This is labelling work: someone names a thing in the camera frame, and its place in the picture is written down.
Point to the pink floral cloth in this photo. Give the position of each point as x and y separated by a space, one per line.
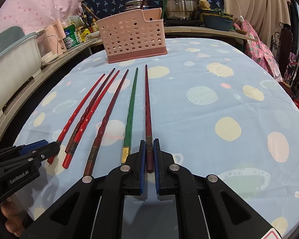
260 53

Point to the red chopstick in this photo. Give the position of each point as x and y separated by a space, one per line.
85 119
71 120

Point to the silver rice cooker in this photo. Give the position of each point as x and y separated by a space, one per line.
136 4

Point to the blue patterned tablecloth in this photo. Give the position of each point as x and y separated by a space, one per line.
213 108

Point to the pink perforated utensil holder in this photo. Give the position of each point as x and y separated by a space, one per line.
133 34

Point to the pink electric kettle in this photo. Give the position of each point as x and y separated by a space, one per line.
51 40

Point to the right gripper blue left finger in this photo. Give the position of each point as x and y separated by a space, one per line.
142 155

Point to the person's left hand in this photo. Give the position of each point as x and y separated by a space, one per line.
14 216

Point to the large steel steamer pot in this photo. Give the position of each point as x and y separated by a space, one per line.
181 10

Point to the yellow snack packet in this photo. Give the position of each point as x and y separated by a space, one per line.
84 32

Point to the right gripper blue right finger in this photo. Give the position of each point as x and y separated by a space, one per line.
156 152

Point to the white dish rack bin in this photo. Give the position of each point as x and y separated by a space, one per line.
20 59

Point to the dark green basin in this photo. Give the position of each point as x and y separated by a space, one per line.
216 21

